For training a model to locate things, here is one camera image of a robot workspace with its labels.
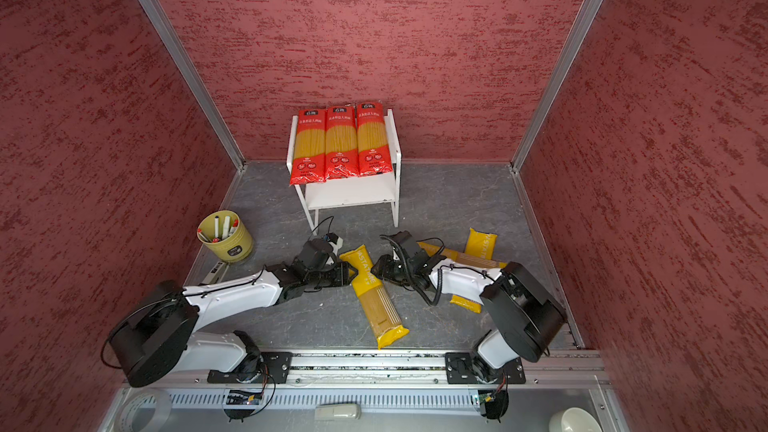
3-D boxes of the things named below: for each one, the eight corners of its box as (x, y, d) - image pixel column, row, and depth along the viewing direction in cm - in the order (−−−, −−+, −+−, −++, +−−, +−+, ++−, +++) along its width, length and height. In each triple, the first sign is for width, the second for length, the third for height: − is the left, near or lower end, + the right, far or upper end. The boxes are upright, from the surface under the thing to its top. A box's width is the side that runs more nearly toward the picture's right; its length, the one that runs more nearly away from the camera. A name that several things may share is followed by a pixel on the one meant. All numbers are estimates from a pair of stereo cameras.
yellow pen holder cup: (214, 267, 94) (190, 244, 82) (228, 235, 101) (207, 210, 90) (251, 267, 94) (231, 244, 82) (261, 235, 101) (245, 210, 90)
